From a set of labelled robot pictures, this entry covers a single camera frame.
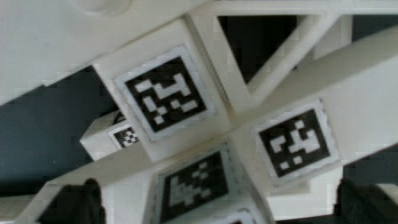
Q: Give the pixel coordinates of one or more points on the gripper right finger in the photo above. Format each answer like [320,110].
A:
[366,204]

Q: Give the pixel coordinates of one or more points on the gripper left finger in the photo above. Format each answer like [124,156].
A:
[74,206]

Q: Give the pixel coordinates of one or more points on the white cube nut with tag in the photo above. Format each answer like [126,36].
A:
[204,193]

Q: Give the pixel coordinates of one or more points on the white long side bar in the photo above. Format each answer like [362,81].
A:
[344,88]
[58,33]

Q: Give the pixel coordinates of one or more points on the white chair seat part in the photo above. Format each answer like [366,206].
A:
[163,85]

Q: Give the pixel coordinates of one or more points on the white chair leg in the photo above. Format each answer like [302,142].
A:
[108,135]

